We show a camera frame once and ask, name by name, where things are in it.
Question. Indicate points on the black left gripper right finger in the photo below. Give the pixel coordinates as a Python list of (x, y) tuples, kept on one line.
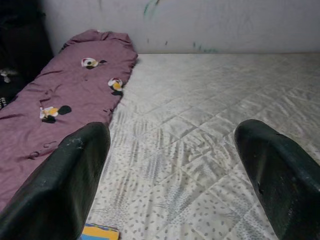
[(287, 190)]

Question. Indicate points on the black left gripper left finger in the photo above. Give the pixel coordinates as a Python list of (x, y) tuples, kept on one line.
[(55, 190)]

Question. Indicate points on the colourful yellow-edged picture book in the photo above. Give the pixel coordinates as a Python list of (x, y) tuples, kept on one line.
[(100, 233)]

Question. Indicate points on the pink quilt with cartoon print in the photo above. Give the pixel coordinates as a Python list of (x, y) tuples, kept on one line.
[(75, 87)]

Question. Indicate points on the white quilted mattress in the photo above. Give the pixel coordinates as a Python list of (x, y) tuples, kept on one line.
[(187, 125)]

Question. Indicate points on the black bag with white print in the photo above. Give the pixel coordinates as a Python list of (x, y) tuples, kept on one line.
[(15, 62)]

